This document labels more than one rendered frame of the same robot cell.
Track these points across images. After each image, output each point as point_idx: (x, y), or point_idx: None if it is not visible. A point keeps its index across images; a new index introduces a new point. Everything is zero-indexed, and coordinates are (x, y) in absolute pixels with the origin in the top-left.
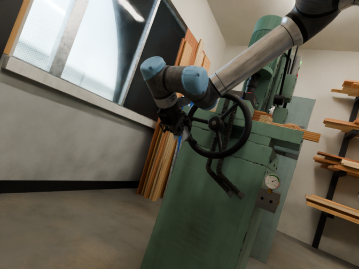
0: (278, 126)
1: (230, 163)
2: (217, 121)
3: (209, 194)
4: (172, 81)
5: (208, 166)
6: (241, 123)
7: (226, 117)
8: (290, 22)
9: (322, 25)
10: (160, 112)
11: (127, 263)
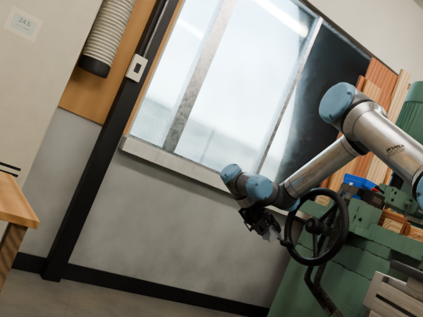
0: (400, 234)
1: (343, 277)
2: (313, 223)
3: (316, 314)
4: (241, 187)
5: (306, 276)
6: (349, 227)
7: (335, 218)
8: (344, 138)
9: None
10: (241, 211)
11: None
